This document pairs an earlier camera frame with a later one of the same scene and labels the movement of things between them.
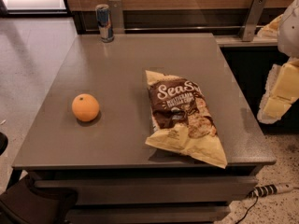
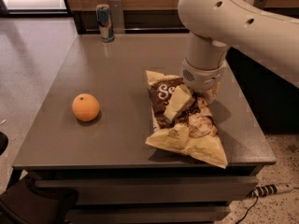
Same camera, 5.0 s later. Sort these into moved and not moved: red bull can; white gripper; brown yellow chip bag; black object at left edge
Moved: white gripper
Not moved: brown yellow chip bag; black object at left edge; red bull can
